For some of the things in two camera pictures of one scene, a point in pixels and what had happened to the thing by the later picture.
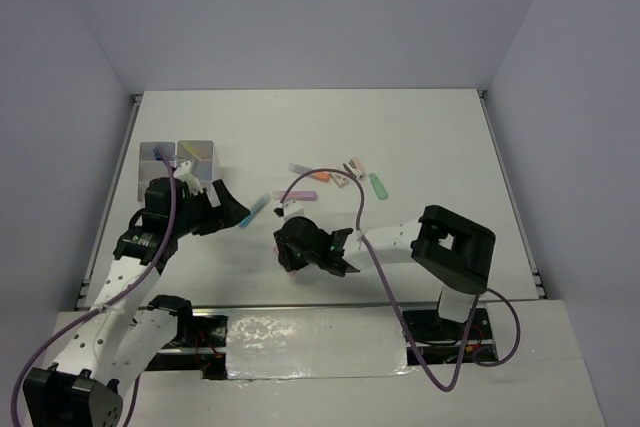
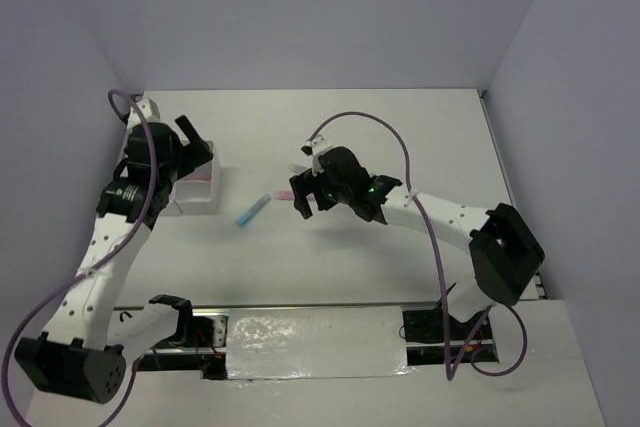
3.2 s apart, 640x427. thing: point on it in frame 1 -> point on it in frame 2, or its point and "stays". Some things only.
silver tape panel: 315,342 stays
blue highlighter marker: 256,210 stays
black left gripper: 233,212 -> 196,153
